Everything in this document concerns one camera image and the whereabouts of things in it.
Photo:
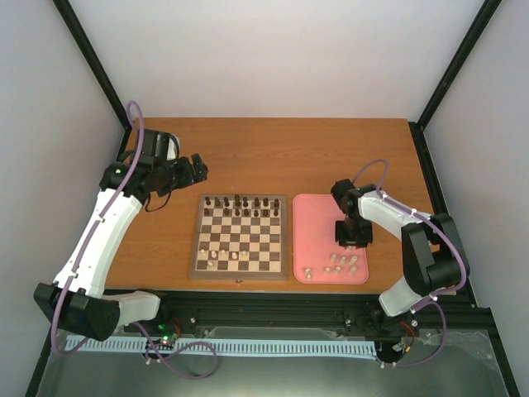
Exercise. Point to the black frame post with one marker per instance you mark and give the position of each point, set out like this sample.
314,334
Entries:
76,30
465,48

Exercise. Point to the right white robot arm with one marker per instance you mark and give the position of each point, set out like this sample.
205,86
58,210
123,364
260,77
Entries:
433,258

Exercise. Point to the wooden chess board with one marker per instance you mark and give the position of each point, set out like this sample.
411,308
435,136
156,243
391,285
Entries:
265,239

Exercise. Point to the dark chess pieces row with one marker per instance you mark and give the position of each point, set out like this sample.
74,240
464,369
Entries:
242,205

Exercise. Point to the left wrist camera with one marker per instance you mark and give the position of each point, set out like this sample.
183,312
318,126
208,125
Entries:
159,145

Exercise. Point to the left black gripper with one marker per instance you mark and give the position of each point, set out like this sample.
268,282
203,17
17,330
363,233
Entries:
198,167

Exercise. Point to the black frame post right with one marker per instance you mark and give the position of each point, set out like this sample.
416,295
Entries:
465,48

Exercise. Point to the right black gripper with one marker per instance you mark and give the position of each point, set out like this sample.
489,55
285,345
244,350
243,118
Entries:
345,241

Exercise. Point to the black frame post left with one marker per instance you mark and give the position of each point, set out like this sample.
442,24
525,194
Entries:
76,30

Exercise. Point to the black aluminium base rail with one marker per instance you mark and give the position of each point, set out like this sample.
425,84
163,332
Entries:
352,315

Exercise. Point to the light blue cable duct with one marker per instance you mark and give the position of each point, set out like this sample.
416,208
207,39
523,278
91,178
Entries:
247,347

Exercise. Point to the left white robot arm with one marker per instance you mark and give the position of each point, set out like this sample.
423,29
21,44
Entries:
75,300

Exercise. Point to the pink plastic tray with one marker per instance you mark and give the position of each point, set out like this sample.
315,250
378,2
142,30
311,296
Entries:
314,217

